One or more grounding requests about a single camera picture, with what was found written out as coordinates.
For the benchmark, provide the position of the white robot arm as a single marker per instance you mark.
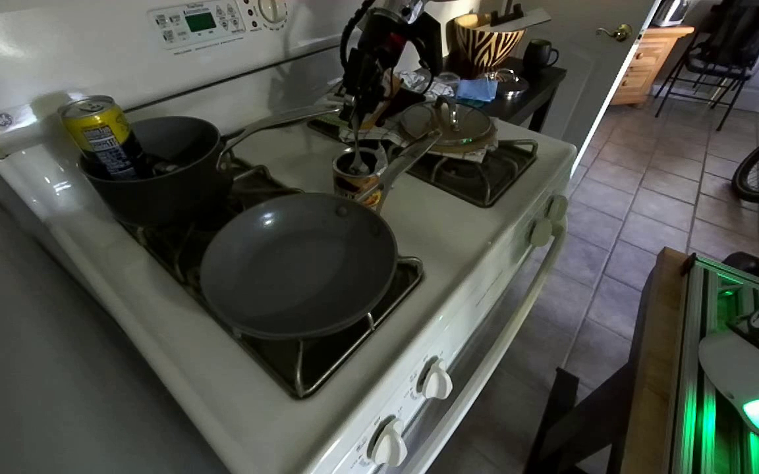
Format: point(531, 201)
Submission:
point(739, 369)

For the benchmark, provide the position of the metal spoon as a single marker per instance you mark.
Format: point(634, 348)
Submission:
point(359, 140)

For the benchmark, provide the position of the wooden cabinet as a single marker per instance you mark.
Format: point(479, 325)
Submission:
point(651, 67)

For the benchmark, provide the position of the white stove knob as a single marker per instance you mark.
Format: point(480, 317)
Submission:
point(558, 207)
point(542, 231)
point(436, 380)
point(388, 444)

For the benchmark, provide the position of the grey refrigerator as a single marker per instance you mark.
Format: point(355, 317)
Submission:
point(28, 352)

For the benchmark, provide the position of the blue sponge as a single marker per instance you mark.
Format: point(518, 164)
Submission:
point(479, 92)

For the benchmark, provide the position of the grey frying pan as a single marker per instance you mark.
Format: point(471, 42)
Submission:
point(297, 264)

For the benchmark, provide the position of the black mug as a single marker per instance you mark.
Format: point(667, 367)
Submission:
point(539, 56)

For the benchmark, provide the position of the white gas stove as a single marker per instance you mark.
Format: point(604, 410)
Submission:
point(450, 238)

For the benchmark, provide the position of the black floor stand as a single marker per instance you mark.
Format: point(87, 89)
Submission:
point(572, 422)

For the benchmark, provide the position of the white door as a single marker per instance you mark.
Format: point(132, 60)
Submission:
point(592, 80)

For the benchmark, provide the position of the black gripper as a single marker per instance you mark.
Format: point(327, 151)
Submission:
point(380, 48)

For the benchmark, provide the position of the black burner grate under lid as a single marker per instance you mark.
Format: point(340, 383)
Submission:
point(476, 184)

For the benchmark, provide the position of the black chair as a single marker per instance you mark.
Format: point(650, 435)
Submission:
point(722, 42)

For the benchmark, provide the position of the tin with orange label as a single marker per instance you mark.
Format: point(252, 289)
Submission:
point(356, 190)

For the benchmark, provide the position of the black burner grate under pans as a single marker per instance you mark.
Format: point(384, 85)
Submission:
point(309, 367)

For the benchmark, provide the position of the green lit aluminium frame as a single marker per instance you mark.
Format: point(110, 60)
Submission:
point(705, 422)

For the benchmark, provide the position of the yellow drink can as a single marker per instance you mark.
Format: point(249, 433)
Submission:
point(103, 140)

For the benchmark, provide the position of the small glass jar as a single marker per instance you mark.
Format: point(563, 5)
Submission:
point(510, 85)

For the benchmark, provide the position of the brass door knob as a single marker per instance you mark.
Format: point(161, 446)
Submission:
point(614, 32)

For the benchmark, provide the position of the black side table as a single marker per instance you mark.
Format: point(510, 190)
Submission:
point(542, 92)

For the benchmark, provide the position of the crumpled aluminium foil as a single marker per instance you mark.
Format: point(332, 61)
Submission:
point(427, 85)

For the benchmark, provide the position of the wooden cart board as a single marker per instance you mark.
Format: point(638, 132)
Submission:
point(651, 352)

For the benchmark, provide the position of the zebra pattern bowl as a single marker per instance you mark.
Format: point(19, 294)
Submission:
point(488, 44)

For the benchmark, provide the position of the white oven dial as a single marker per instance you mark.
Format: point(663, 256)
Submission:
point(272, 9)

